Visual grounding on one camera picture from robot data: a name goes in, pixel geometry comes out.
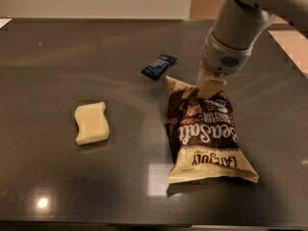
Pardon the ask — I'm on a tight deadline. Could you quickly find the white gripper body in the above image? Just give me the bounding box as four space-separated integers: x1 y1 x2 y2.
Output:
202 29 253 75

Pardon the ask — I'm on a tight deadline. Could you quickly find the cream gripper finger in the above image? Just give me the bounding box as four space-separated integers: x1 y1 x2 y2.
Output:
196 63 226 99

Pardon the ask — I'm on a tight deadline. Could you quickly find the brown chip bag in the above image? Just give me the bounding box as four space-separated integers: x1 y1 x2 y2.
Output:
167 77 259 184

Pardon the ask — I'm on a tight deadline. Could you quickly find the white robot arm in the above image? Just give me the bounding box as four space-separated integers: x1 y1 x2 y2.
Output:
196 0 308 99

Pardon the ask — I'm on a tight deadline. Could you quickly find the blue rxbar blueberry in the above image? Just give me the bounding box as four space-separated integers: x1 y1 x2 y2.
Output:
141 54 177 80

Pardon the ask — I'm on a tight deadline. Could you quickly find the yellow wavy sponge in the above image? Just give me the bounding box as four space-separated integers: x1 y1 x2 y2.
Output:
74 102 110 145

